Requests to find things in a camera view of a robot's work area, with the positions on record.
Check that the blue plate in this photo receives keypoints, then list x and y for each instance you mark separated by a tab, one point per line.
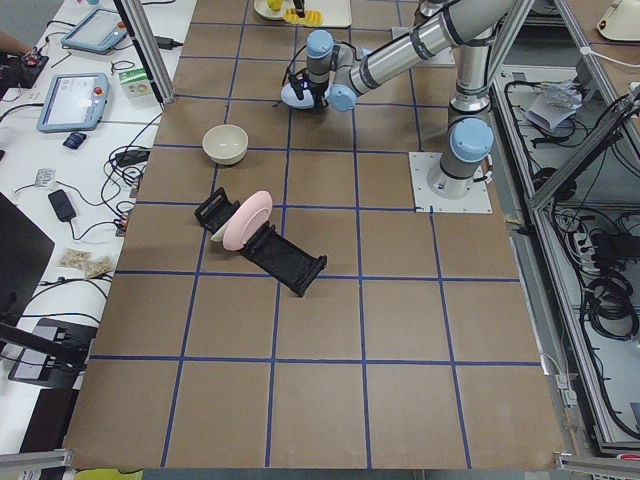
289	97

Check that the sliced bread loaf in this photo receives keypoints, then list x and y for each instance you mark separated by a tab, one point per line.
313	18

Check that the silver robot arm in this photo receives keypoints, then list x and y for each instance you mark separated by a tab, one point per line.
476	34

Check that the cream plate with lemon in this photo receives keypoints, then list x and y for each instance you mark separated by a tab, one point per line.
262	9

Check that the pink plate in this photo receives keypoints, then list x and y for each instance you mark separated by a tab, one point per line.
247	220

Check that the cream plate in rack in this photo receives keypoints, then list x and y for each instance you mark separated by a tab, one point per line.
218	236

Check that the yellow lemon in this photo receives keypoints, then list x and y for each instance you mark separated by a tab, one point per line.
274	5

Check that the white rectangular tray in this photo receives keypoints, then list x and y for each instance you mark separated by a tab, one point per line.
335	13

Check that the cream bowl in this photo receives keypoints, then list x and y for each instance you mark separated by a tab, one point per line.
225	144

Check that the green white box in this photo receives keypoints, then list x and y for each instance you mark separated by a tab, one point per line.
134	83

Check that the black dish rack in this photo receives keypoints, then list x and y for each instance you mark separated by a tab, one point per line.
267	249

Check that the black power adapter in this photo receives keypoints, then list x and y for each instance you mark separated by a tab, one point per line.
131	157

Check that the far teach pendant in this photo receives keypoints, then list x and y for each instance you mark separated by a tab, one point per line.
99	32

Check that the teach pendant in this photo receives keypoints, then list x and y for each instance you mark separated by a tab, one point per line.
99	32
74	102

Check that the near teach pendant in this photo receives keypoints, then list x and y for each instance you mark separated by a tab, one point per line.
74	102

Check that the black smartphone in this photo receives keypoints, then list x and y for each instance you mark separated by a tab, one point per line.
62	205

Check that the black monitor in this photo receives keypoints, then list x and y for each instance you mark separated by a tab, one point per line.
25	254

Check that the aluminium frame post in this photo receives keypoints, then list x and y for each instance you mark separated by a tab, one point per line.
139	30

